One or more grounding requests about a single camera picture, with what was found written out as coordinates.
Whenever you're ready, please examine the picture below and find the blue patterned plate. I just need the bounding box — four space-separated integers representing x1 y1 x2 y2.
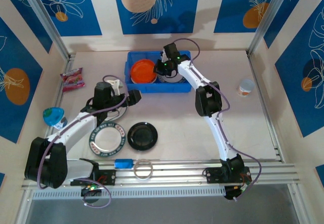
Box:
157 66 188 85

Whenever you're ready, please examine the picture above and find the orange plate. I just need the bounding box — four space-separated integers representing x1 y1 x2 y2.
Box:
130 59 157 84

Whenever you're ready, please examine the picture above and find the green rim lettered plate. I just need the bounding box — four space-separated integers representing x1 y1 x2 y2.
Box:
89 122 127 158

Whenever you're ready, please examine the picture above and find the blue plastic bin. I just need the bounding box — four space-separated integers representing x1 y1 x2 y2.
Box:
125 51 192 94

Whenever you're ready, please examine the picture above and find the black plate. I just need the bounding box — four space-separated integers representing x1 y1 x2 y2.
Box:
127 122 158 151

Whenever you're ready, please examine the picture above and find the pink snack bag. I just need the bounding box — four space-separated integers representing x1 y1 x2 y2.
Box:
60 67 86 93

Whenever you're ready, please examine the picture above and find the small blue box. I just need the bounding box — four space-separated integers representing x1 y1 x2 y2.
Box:
114 159 134 169

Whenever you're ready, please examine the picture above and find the white cup with orange label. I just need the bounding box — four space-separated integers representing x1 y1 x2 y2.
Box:
237 79 255 97

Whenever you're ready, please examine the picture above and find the blue jelly cup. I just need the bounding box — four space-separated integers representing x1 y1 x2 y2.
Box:
42 106 68 131

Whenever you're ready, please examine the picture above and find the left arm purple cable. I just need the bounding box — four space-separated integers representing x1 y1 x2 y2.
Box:
36 74 129 209

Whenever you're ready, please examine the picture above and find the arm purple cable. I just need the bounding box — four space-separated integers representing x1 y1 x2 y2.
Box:
36 74 129 209
173 38 263 202

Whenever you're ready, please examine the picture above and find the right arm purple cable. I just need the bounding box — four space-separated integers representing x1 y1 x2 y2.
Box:
173 38 263 202

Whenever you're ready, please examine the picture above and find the clear tape ring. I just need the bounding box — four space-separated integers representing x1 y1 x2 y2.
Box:
133 159 154 181

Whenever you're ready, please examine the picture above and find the aluminium side rail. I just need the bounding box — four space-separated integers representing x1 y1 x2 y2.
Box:
247 50 286 164
37 53 76 169

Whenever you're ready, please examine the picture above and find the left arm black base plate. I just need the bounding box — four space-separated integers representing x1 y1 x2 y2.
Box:
70 169 117 186

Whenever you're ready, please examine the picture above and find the long aluminium frame rail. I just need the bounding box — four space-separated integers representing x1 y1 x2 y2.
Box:
21 159 303 192

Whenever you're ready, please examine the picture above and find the white slotted cable duct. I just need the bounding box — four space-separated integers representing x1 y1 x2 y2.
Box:
31 185 226 201

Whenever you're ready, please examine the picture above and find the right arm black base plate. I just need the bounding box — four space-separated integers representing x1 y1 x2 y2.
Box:
204 167 253 184

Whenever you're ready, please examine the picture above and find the aluminium frame post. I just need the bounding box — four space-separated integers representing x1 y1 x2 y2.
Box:
19 0 73 60
248 0 297 57

